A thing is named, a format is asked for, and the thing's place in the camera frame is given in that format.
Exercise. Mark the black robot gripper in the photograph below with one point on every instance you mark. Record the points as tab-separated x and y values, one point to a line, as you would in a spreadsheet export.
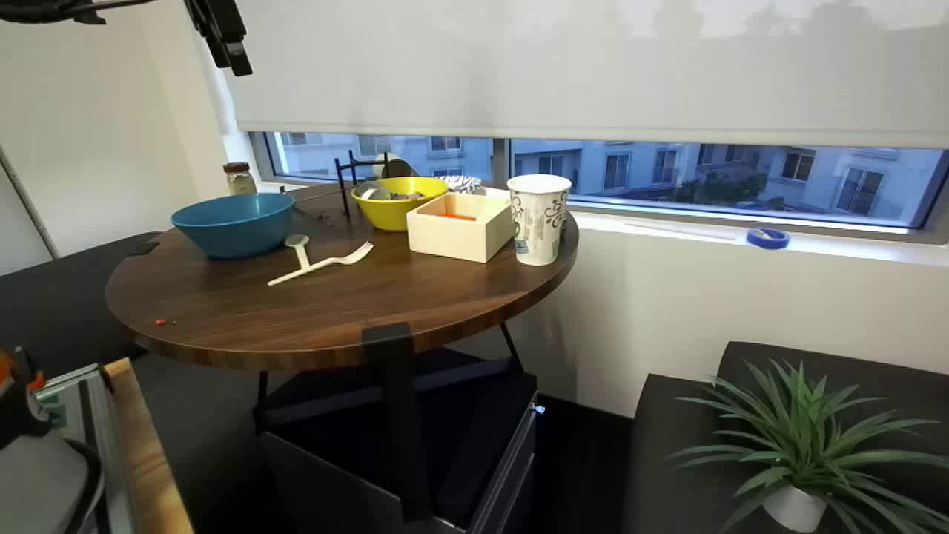
209	20

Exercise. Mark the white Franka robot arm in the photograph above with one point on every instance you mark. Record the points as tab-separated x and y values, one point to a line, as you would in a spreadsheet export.
29	493

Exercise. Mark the floral patterned paper cup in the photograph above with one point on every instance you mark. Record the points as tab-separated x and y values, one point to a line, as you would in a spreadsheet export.
536	223

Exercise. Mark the spice jar with brown lid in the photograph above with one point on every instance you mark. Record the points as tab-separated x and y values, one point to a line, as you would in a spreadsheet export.
238	180

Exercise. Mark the blue plastic bowl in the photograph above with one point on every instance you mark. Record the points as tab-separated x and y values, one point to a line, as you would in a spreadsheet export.
233	227

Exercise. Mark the small white plastic scoop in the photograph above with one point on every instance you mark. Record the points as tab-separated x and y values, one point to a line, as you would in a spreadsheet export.
296	242

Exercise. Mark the yellow plastic bowl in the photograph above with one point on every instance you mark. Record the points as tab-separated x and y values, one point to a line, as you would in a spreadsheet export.
388	212

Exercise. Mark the white plastic fork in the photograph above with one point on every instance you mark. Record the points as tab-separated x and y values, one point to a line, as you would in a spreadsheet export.
330	263

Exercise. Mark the small patterned paper bowl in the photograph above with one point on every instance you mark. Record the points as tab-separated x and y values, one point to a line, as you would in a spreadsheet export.
461	183

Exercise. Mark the light wooden square box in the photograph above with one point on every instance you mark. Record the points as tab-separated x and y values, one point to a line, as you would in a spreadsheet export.
464	238

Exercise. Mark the black padded bench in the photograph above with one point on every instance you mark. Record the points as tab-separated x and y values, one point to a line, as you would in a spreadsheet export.
49	297

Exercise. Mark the white roller window blind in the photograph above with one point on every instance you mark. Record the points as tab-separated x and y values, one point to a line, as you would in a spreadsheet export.
594	70

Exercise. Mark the light wooden plank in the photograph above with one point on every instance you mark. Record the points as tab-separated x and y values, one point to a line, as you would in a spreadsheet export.
142	456

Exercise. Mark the blue tape roll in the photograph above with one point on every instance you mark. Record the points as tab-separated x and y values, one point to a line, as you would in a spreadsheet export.
765	238

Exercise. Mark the green spiky potted plant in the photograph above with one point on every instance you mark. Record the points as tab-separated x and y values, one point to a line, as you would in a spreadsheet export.
809	425

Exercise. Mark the white plant pot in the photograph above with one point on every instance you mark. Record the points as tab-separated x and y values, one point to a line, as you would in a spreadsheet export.
792	509

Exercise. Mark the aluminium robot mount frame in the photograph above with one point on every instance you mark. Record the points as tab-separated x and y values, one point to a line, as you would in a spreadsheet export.
74	396

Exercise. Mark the black metal table frame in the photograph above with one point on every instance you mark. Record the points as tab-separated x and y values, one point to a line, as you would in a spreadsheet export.
396	396

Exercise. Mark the window with grey frame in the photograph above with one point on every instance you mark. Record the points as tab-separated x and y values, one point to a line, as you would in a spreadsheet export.
692	180

